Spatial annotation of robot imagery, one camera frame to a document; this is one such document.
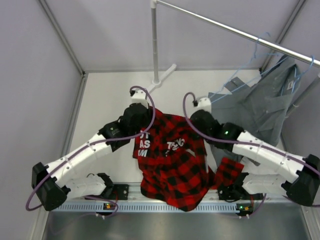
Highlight red black plaid shirt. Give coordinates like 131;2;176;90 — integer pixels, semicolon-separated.
133;109;244;212

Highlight light blue wire hanger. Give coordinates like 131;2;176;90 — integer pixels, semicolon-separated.
208;31;280;104

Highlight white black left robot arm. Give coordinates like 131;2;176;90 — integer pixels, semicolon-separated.
31;103;156;212

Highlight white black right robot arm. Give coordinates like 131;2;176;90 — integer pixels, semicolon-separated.
189;109;320;207

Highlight grey button-up shirt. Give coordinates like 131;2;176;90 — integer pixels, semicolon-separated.
208;55;298;146

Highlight blue hanger holding grey shirt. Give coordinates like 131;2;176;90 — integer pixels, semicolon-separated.
280;55;315;96

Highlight white clothes rack base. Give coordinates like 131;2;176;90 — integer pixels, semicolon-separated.
147;64;177;94

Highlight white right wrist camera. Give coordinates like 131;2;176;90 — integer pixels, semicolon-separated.
192;97;212;114

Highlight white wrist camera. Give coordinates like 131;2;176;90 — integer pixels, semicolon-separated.
192;97;212;114
130;89;149;109

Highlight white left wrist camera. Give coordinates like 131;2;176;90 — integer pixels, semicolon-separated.
130;89;149;109

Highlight grey clothes rack post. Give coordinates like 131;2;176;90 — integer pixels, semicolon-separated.
150;0;160;85

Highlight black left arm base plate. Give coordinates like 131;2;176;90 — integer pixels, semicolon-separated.
109;184;129;202

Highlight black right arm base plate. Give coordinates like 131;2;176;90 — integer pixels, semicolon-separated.
217;184;251;203

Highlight aluminium mounting rail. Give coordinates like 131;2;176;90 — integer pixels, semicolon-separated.
51;183;297;216

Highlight grey right rack post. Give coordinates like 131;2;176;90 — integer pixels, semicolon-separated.
284;73;320;120

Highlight silver clothes rack rail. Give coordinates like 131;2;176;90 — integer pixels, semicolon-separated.
150;0;320;69

